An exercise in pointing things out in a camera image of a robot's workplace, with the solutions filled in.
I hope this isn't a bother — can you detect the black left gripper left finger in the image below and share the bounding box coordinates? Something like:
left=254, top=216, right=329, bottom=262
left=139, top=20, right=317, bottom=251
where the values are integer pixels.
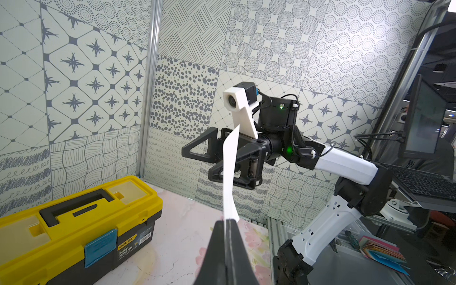
left=194, top=221, right=228, bottom=285

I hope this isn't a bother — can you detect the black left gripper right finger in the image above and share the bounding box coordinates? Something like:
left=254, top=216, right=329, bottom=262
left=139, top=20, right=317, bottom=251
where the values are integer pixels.
left=225, top=219, right=259, bottom=285

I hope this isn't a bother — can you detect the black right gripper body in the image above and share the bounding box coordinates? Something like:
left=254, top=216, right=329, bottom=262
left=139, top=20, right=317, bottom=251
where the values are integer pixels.
left=233, top=134, right=276, bottom=190

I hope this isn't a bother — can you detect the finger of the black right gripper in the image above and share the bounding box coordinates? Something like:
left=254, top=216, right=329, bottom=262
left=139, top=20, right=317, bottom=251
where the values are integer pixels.
left=208, top=140, right=266, bottom=187
left=181, top=127, right=223, bottom=162

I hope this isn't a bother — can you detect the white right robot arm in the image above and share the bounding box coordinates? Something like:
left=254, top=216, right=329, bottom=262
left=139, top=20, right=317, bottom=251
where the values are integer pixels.
left=182, top=94, right=392, bottom=285

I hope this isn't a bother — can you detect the stack of coloured paper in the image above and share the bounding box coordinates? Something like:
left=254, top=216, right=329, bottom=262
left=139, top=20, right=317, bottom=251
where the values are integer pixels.
left=358, top=235, right=409, bottom=276

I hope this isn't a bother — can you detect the yellow and black toolbox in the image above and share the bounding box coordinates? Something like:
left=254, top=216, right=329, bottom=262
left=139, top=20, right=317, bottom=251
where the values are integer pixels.
left=1, top=176, right=163, bottom=285

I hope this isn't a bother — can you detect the black keyboard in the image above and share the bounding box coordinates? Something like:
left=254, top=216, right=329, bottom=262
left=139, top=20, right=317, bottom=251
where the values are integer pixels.
left=382, top=163, right=456, bottom=201

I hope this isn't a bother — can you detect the black computer monitor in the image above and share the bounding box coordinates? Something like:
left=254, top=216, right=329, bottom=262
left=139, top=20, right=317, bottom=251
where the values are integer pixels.
left=399, top=74, right=447, bottom=159

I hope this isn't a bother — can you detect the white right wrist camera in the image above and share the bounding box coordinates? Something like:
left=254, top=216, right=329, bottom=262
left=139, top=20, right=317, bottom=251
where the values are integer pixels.
left=223, top=81, right=259, bottom=139

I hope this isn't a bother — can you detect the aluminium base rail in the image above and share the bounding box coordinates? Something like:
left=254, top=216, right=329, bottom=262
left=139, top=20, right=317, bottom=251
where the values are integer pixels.
left=267, top=217, right=287, bottom=257

